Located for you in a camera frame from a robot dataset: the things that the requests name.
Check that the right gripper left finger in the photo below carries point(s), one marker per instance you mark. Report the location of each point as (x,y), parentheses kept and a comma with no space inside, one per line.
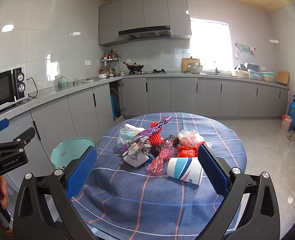
(44,209)

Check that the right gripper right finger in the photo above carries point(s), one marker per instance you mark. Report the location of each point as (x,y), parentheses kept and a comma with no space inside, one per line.
(249,209)

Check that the white blue paper cup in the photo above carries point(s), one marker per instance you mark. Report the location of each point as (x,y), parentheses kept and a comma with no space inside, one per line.
(185,169)

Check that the red plastic bag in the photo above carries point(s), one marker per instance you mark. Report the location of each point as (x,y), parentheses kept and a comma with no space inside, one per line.
(188,152)

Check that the clear bag red print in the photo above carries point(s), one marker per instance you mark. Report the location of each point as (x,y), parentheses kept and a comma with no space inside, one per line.
(190,138)

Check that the pink transparent plastic bag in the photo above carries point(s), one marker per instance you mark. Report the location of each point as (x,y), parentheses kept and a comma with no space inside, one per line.
(167,152)

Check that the teal printed food bag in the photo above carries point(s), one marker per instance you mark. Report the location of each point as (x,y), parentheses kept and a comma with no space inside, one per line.
(124,137)

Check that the small white box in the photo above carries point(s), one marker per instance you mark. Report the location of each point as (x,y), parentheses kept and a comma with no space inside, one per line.
(134,156)

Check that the white paper towel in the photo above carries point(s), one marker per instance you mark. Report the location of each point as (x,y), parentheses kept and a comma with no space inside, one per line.
(133,129)

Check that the purple snack wrapper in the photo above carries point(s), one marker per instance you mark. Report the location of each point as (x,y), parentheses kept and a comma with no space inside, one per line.
(146,133)

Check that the teal trash bin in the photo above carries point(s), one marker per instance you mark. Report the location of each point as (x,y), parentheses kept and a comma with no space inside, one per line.
(69,150)

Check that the person left hand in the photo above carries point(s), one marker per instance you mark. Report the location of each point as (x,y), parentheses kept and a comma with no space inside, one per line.
(4,197)

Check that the silver black microwave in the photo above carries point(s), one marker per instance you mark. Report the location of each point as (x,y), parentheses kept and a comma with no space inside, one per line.
(13,88)

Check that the green ceramic teapot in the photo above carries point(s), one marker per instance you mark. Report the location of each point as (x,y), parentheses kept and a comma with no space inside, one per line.
(62,82)

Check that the grey lower cabinets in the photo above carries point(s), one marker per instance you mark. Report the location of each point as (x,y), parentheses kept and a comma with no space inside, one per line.
(86,110)

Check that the grey cabinets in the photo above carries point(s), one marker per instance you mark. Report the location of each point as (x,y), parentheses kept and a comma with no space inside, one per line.
(86,110)
(130,14)

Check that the white bucket red bag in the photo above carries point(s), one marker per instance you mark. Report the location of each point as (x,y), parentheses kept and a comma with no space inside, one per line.
(286,122)

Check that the blue plaid tablecloth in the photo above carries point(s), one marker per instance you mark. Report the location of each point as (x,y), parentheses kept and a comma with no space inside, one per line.
(131,203)

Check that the white bowl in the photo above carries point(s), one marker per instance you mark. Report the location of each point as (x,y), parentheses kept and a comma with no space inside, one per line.
(102,76)

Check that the metal spice rack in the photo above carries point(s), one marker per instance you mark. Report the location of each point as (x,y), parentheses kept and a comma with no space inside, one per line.
(109,62)

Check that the brown board on counter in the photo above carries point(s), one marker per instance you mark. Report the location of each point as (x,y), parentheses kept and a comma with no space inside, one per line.
(282,77)

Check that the black wok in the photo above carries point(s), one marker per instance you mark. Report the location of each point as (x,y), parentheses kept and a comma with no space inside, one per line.
(134,67)

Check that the dish rack with dishes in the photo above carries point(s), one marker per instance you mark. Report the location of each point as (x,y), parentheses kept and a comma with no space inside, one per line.
(252,71)

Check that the steel pot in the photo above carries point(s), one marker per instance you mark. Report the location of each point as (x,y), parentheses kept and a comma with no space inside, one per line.
(195,68)

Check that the gas stove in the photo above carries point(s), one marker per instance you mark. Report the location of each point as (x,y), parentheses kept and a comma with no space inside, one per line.
(157,71)

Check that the black range hood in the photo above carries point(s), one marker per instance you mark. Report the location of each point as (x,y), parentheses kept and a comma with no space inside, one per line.
(144,33)

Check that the grey upper cabinets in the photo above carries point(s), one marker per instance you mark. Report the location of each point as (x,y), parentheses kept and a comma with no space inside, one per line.
(130,14)

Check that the white wall socket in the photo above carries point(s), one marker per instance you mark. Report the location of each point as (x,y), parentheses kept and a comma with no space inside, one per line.
(88,62)

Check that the hanging cloths on wall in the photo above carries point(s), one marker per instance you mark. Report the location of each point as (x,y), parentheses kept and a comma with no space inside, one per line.
(246,48)

